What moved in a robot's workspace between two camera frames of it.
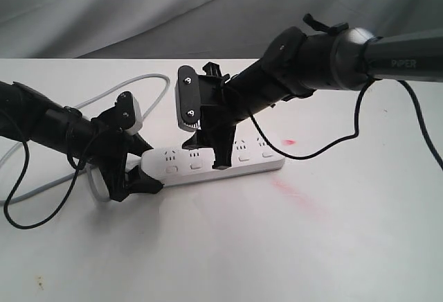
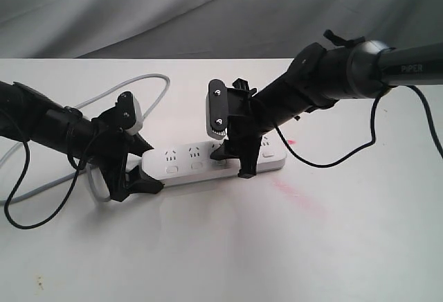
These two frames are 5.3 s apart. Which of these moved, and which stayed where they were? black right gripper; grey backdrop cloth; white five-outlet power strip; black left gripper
Moved: black right gripper
Stayed: grey backdrop cloth; black left gripper; white five-outlet power strip
